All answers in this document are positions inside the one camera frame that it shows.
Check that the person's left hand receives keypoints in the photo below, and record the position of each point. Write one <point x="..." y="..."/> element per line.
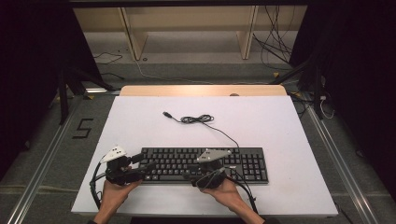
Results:
<point x="116" y="194"/>

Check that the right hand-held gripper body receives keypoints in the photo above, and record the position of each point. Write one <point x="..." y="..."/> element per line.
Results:
<point x="211" y="169"/>

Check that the black computer keyboard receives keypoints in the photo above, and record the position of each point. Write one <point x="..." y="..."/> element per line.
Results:
<point x="246" y="165"/>

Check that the black metal stand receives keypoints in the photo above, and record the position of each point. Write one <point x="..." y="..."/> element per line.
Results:
<point x="67" y="90"/>
<point x="314" y="84"/>

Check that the light wooden table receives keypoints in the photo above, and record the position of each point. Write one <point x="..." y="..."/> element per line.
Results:
<point x="202" y="90"/>

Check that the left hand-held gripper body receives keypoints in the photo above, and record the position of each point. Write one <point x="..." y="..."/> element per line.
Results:
<point x="120" y="169"/>

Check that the aluminium floor rail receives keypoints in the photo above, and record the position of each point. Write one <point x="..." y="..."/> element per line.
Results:
<point x="342" y="161"/>
<point x="40" y="168"/>

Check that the person's right hand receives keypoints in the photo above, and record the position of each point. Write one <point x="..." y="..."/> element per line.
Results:
<point x="225" y="194"/>

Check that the dark curtain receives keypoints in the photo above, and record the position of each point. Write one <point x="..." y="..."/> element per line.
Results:
<point x="31" y="77"/>
<point x="358" y="77"/>

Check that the light wooden shelf unit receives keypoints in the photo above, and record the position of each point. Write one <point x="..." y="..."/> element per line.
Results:
<point x="186" y="28"/>

